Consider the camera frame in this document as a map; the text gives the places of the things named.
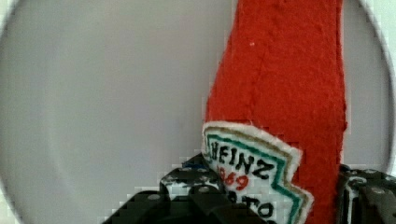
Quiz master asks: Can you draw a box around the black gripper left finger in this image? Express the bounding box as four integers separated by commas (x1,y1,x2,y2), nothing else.
102,154,267,224

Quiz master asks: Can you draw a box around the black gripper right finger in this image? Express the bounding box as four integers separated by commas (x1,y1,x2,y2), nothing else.
335,164,396,224

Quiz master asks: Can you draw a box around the red plush ketchup bottle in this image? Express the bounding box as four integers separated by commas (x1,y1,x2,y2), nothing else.
203,0,347,224

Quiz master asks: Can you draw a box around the grey round plate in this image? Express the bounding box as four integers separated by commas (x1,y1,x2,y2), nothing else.
1,0,395,224

